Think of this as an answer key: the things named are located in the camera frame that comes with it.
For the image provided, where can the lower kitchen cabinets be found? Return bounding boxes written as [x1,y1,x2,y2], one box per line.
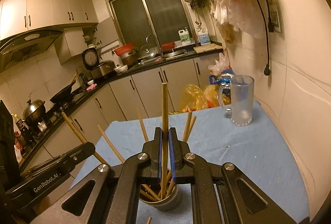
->
[20,50,219,171]

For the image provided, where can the kitchen cabinets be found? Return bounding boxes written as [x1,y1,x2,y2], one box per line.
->
[20,50,219,171]
[1,0,98,40]

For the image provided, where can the kitchen faucet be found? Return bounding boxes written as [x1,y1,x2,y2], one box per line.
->
[146,34,161,54]

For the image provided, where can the upper kitchen cabinets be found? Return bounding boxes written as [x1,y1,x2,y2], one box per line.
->
[1,0,98,40]

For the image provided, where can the dark glass bottle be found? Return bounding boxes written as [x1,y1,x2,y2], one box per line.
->
[13,114,36,148]

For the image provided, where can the dark grey utensil holder cup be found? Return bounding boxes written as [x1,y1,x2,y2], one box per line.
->
[139,185,181,211]

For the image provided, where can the blue table cloth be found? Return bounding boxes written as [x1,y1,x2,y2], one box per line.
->
[71,100,311,224]

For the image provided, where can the steel wok with lid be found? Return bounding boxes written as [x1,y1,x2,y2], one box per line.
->
[22,99,46,127]

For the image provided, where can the black frying pan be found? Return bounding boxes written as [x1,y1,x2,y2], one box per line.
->
[50,74,77,104]

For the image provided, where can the pink cloth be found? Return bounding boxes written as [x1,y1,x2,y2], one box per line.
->
[86,83,97,91]

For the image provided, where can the yellow plastic bag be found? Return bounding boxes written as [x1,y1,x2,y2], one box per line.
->
[177,84,220,113]

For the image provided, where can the frosted glass mug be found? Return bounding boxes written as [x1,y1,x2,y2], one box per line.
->
[218,75,254,127]

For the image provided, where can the blue plastic bag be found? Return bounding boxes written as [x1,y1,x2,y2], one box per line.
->
[209,69,235,85]

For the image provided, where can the rice cooker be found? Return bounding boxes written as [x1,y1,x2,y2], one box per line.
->
[82,48,116,80]

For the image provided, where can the white bowl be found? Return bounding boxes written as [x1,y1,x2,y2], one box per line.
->
[114,65,128,73]

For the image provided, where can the steel pot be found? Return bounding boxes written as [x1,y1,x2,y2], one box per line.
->
[120,51,137,68]

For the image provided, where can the range hood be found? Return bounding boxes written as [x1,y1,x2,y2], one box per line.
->
[1,29,63,72]

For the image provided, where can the white plastic bag on floor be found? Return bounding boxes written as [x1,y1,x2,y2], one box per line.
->
[208,53,230,76]

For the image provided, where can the red basin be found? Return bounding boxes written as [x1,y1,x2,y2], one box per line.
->
[114,42,135,56]

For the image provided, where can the glass pot lid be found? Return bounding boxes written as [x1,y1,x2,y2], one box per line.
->
[139,43,158,60]

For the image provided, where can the wooden cutting board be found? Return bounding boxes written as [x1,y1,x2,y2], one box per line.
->
[194,43,223,54]

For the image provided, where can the red bowl by sink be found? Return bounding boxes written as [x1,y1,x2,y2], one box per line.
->
[161,41,175,52]

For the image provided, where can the white jug blue label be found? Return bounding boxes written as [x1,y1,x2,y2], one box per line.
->
[198,29,211,45]

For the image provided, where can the white detergent jug green label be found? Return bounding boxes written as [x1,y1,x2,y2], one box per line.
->
[178,28,191,45]

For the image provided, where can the dark window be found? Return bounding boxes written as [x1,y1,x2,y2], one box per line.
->
[108,0,194,49]

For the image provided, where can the black power cable with plug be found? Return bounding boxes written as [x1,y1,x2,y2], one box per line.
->
[252,0,275,76]

